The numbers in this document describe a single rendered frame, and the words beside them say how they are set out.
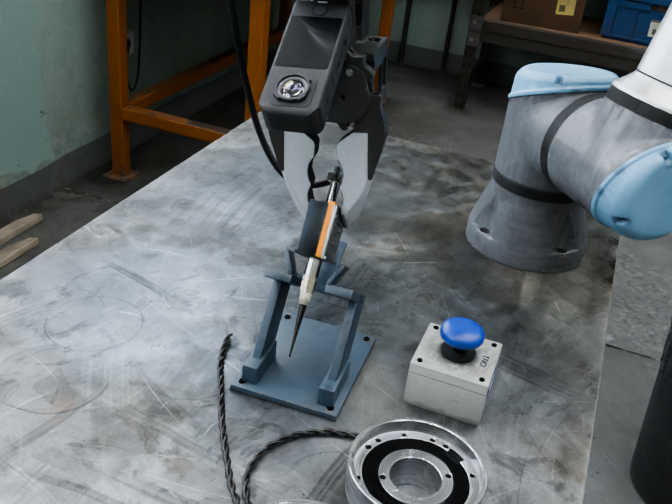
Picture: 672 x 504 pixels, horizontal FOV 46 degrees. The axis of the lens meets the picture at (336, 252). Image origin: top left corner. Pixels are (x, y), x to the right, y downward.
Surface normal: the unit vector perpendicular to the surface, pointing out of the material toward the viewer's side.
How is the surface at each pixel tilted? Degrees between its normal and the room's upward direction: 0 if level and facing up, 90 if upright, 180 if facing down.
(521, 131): 90
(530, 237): 72
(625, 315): 0
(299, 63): 31
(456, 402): 90
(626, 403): 0
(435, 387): 90
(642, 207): 98
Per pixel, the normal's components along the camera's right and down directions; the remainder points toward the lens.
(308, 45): -0.12, -0.53
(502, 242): -0.52, 0.07
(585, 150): -0.86, -0.22
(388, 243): 0.11, -0.86
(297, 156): -0.24, 0.45
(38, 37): 0.93, 0.26
